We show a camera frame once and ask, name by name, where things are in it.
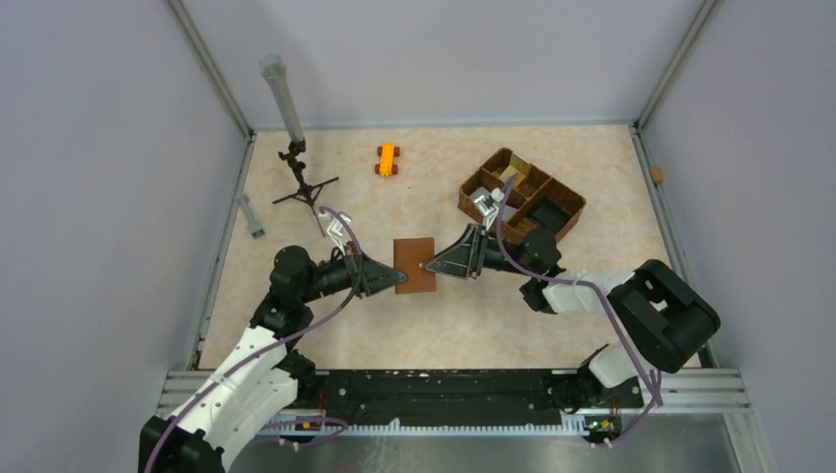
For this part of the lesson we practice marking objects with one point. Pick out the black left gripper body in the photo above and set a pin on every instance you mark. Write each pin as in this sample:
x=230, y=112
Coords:
x=329, y=278

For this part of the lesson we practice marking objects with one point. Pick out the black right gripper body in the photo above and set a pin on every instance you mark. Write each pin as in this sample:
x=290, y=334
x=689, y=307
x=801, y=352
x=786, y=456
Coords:
x=490, y=257

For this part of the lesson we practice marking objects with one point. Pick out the brown leather card holder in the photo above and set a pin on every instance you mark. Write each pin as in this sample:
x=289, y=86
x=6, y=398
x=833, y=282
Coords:
x=409, y=257

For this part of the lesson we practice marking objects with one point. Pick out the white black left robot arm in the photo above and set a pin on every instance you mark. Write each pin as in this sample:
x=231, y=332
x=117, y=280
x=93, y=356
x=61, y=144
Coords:
x=263, y=373

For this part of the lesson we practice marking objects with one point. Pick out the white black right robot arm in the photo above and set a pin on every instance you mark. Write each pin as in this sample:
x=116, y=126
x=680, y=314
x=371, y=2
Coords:
x=659, y=320

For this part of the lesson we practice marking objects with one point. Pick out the black card in basket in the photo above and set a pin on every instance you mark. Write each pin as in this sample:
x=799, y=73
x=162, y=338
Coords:
x=548, y=214

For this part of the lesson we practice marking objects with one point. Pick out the woven wicker divided basket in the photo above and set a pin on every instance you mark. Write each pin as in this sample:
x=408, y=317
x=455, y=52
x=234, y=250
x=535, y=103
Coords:
x=538, y=185

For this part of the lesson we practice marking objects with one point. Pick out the orange toy car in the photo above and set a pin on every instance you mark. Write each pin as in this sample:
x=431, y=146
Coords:
x=387, y=154

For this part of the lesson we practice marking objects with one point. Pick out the small wooden block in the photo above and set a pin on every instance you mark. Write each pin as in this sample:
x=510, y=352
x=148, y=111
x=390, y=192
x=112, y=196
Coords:
x=656, y=175

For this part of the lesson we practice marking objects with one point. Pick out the black tripod with grey tube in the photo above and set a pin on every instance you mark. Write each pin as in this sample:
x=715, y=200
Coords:
x=274, y=71

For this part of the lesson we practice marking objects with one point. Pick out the grey metal bracket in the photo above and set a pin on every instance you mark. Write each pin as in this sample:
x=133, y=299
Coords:
x=254, y=226

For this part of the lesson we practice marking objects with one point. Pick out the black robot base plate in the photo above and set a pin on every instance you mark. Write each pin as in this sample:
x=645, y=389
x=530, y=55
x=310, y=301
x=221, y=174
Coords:
x=459, y=398

